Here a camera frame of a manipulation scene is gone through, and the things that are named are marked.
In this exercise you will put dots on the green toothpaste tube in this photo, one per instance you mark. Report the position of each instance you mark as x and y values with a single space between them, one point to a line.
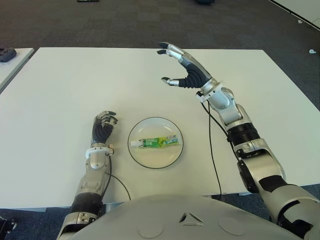
152 142

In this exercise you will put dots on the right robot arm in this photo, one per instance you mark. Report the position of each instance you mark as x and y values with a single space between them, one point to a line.
262 162

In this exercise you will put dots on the small white object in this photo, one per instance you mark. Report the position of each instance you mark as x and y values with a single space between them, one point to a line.
300 22

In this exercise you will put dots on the white plate black rim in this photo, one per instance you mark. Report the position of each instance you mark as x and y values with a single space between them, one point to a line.
155 160

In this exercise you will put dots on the dark game controller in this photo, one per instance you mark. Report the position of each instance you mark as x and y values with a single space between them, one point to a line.
7 53

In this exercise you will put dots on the white scrap on floor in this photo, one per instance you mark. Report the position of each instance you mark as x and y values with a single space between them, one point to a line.
312 51

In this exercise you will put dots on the grey robot torso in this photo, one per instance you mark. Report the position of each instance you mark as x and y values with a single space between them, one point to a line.
175 220

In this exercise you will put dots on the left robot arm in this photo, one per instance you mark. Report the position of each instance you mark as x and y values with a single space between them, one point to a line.
92 180

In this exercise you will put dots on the long white table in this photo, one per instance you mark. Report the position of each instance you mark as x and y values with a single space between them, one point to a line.
305 10

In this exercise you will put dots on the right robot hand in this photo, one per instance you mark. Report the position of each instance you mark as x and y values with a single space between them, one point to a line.
197 75

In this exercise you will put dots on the white side table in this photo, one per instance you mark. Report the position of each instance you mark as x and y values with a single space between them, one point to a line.
15 70

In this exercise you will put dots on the black device on floor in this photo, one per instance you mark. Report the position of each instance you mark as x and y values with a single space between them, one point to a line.
6 222

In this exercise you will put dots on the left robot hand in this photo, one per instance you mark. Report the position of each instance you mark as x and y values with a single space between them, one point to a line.
102 131

